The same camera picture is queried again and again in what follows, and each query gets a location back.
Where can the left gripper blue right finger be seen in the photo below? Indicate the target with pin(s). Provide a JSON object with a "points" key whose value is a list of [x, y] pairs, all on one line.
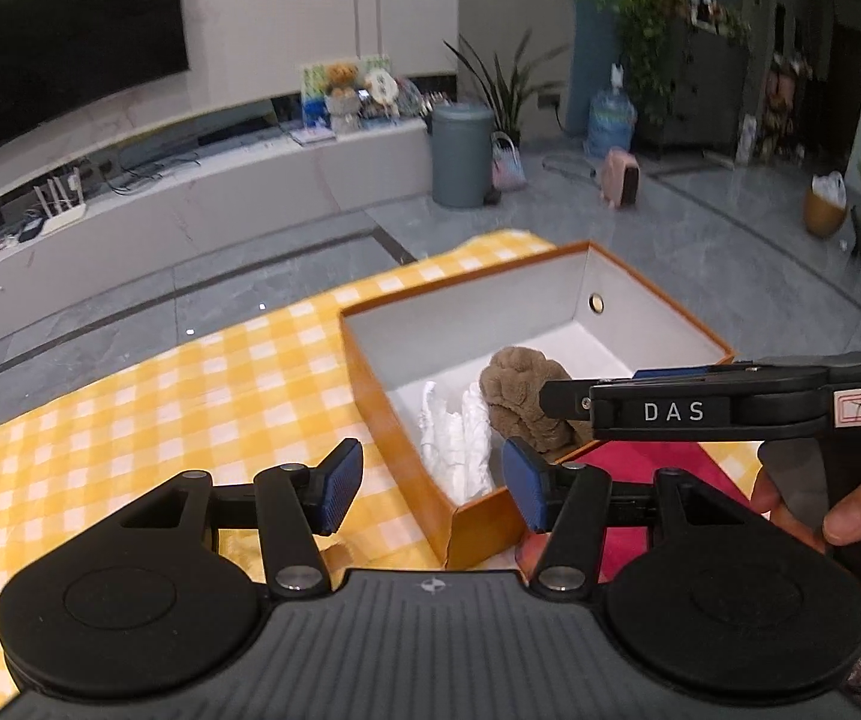
{"points": [[568, 502]]}

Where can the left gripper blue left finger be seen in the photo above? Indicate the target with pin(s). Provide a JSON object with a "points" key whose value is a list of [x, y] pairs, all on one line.
{"points": [[295, 503]]}

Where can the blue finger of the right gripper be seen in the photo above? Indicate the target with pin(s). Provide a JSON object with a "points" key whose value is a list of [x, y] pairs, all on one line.
{"points": [[686, 371]]}

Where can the white bubble wrap bundle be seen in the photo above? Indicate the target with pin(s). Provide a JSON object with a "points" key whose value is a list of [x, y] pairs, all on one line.
{"points": [[456, 443]]}

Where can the person's right hand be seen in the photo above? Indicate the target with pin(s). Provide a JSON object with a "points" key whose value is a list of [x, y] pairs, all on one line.
{"points": [[841, 526]]}

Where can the pink box of red items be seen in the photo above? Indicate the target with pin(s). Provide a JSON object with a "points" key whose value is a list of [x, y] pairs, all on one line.
{"points": [[730, 467]]}

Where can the orange cardboard box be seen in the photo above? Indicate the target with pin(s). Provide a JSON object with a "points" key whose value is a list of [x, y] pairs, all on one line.
{"points": [[420, 353]]}

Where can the pink space heater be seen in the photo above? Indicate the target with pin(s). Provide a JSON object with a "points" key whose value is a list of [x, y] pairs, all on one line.
{"points": [[620, 178]]}

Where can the wicker basket with bag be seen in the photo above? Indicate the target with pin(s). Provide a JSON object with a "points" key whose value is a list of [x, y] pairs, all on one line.
{"points": [[826, 205]]}

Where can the pastel woven bag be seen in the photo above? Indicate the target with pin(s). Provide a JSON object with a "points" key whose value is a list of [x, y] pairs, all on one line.
{"points": [[507, 168]]}

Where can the blue water jug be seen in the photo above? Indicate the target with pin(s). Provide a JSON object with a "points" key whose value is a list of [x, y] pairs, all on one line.
{"points": [[611, 122]]}

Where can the dark cabinet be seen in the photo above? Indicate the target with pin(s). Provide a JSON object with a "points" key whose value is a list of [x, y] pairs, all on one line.
{"points": [[707, 74]]}

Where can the grey trash can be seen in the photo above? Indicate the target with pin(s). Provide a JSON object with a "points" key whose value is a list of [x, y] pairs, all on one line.
{"points": [[461, 143]]}

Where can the snake plant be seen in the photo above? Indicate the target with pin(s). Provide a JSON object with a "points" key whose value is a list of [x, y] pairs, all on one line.
{"points": [[506, 88]]}

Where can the white wifi router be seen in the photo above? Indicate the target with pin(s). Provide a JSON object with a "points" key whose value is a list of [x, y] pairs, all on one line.
{"points": [[62, 201]]}

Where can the white TV console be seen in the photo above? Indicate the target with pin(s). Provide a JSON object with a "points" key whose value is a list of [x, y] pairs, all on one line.
{"points": [[204, 205]]}

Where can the leafy green pothos plant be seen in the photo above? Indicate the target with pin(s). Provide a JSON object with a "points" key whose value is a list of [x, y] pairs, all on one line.
{"points": [[643, 32]]}

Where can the green picture card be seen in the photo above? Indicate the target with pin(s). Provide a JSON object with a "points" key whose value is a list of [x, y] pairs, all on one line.
{"points": [[313, 90]]}

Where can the teddy bear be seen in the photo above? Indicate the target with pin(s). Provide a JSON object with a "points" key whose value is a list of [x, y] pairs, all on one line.
{"points": [[342, 100]]}

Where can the black television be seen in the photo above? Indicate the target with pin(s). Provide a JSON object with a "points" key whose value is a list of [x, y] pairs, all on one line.
{"points": [[59, 55]]}

